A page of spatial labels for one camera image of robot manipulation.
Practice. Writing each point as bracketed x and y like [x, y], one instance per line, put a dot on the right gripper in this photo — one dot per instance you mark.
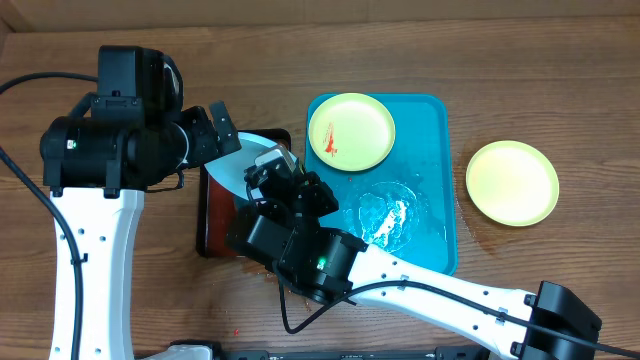
[311, 194]

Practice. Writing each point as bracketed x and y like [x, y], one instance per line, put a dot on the yellow-green plate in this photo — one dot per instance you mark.
[351, 132]
[512, 183]

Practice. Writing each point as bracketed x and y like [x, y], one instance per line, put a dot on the black tray with red water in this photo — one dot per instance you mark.
[217, 207]

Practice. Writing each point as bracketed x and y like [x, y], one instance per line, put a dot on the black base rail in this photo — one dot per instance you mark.
[196, 349]

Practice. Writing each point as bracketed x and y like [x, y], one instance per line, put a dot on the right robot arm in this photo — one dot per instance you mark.
[279, 229]

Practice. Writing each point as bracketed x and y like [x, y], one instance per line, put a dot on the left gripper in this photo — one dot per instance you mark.
[202, 148]

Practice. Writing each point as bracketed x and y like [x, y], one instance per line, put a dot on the light blue plate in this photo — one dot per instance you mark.
[229, 170]

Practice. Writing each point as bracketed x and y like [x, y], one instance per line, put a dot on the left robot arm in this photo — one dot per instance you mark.
[100, 160]

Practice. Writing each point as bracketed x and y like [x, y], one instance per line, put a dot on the teal plastic tray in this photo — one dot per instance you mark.
[406, 204]

